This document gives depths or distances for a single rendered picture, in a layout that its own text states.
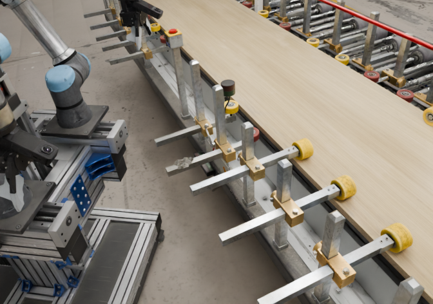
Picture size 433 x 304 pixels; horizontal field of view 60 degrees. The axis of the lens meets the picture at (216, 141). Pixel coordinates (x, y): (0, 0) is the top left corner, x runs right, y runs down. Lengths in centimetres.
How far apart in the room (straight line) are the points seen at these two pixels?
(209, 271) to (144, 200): 75
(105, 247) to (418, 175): 162
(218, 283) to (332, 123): 110
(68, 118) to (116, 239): 88
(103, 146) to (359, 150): 110
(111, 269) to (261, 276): 84
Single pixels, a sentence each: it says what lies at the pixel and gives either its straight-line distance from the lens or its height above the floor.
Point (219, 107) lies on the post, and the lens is 160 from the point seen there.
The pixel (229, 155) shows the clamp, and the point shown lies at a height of 86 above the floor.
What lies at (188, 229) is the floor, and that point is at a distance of 252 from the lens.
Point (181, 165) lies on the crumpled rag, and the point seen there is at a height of 88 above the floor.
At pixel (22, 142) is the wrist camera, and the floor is 147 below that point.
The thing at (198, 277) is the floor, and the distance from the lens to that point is 231.
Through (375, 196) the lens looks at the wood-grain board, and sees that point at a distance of 151.
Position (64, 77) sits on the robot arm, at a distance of 165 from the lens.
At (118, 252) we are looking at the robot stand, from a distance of 225.
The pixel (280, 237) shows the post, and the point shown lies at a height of 78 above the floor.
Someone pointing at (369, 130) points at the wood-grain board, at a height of 90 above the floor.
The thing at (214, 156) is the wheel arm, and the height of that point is 86.
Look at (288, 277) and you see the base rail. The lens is 152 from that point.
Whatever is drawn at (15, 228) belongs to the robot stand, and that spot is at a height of 104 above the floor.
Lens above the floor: 196
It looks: 39 degrees down
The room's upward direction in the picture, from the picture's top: 5 degrees counter-clockwise
